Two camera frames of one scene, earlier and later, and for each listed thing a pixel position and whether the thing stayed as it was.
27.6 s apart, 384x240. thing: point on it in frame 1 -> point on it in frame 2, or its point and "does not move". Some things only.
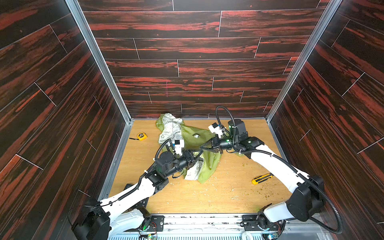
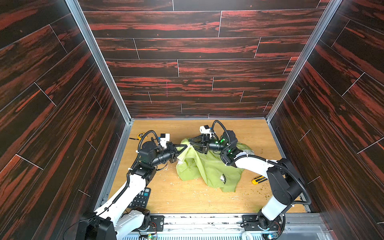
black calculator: x=143 y=203 does not move
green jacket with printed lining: x=170 y=127 -> x=193 y=164
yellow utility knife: x=262 y=178 does not move
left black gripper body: x=192 y=156 -> x=173 y=153
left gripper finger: x=199 y=152 -> x=185 y=146
